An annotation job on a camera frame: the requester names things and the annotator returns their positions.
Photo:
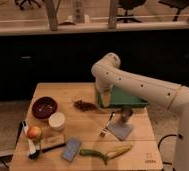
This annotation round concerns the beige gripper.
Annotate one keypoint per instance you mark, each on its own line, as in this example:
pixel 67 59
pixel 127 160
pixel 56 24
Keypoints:
pixel 105 99

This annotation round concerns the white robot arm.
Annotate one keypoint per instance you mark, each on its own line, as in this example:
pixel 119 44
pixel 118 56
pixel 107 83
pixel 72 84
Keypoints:
pixel 174 97

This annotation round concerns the metal cup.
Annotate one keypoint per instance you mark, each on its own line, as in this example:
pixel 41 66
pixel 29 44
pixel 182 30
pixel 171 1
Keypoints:
pixel 126 113

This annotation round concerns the white paper cup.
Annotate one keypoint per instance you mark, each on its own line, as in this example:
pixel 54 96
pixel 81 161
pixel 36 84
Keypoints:
pixel 57 121

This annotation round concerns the green plastic tray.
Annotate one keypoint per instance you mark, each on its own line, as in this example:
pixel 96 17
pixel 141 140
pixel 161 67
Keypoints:
pixel 120 98

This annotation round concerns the metal fork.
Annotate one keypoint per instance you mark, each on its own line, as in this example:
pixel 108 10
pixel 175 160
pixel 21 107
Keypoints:
pixel 105 129

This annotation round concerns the grey blue cloth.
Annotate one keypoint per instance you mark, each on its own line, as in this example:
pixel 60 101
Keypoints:
pixel 120 131

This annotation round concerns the yellow corn cob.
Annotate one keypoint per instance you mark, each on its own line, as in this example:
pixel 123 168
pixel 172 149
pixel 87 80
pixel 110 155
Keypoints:
pixel 118 151

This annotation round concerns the blue sponge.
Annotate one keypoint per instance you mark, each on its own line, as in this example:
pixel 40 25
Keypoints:
pixel 71 149

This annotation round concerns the dark red bowl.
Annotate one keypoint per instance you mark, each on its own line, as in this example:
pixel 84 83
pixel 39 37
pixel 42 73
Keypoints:
pixel 44 107

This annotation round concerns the wooden block brush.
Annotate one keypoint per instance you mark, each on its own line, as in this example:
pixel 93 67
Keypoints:
pixel 52 142

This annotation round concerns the red yellow apple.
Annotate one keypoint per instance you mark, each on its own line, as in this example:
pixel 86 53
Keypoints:
pixel 34 133

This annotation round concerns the black office chair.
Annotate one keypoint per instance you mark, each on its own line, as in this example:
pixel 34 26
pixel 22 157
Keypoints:
pixel 128 5
pixel 22 4
pixel 178 4

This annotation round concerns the black office chair right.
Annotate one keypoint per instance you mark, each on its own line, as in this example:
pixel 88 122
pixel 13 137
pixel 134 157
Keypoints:
pixel 178 4

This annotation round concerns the black office chair left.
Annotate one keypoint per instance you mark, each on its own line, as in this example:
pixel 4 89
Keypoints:
pixel 22 4

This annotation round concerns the white black handled brush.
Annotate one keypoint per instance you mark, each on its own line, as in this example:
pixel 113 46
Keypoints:
pixel 34 150

